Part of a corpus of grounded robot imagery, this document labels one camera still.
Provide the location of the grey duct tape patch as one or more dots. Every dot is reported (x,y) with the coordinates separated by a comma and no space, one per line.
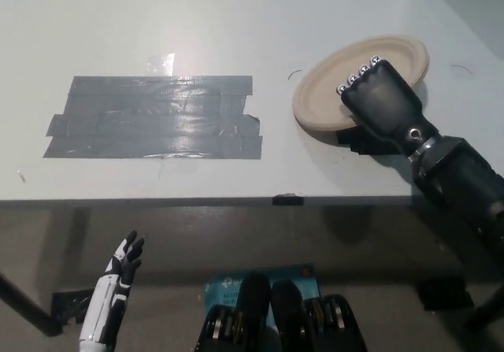
(157,117)

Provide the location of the black tape patch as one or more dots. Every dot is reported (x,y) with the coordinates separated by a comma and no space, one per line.
(354,141)

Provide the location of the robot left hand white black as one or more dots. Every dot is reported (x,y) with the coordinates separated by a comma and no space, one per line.
(104,304)

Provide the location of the teal cardboard box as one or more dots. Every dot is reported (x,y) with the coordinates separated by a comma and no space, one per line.
(220,287)

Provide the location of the stack of beige paper plates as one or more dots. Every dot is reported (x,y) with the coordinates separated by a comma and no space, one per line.
(327,96)

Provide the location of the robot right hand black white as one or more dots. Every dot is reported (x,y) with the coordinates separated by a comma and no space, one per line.
(386,104)

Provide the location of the black table leg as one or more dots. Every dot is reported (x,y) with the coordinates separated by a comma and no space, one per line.
(27,306)
(486,308)

